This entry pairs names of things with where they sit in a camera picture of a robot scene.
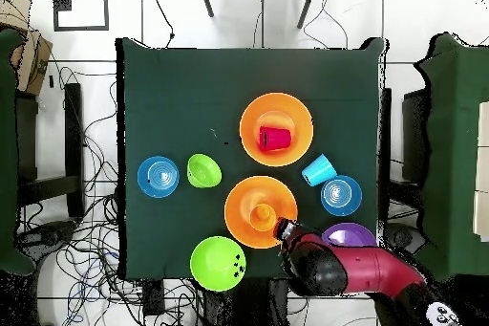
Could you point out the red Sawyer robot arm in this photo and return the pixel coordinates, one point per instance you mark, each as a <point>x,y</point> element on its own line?
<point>370,268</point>

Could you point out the white box stack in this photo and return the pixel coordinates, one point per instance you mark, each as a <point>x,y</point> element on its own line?
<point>483,131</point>

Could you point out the blue cup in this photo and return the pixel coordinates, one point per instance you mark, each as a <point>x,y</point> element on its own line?
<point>319,170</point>

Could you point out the black tripod leg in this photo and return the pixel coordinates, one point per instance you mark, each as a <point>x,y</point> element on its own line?
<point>306,6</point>
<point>206,1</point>

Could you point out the large green bowl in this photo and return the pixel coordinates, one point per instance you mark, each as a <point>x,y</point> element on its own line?
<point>216,263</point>

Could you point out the red cup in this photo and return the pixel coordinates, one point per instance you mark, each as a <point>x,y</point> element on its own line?
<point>276,138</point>

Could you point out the small green bowl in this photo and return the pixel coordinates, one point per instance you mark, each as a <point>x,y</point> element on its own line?
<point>204,170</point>

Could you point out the large orange bowl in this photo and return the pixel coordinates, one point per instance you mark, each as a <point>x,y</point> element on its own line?
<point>244,192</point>
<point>294,112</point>

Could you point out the black floor frame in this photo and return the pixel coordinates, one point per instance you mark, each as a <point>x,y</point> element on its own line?
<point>62,0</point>

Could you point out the blue bowl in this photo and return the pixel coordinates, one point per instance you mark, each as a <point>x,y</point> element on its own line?
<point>341,195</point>
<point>158,177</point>

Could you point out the purple bowl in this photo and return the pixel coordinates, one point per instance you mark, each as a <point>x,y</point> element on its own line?
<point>349,235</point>

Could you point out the black pedestal foot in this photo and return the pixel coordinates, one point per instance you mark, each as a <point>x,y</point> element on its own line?
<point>405,236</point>
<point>49,234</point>

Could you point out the orange cup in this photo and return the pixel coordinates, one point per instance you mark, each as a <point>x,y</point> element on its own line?
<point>262,217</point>

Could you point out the dark green table cloth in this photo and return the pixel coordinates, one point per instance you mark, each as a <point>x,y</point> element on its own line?
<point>191,92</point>

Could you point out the black power strip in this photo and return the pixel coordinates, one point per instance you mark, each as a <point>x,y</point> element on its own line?
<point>153,299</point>

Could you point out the dark green covered table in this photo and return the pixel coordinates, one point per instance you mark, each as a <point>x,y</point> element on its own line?
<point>454,150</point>
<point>7,150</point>

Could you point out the black metal stand frame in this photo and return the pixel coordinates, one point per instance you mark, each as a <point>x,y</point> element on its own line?
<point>74,131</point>

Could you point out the cardboard box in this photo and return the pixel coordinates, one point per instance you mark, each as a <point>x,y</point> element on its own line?
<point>34,62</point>

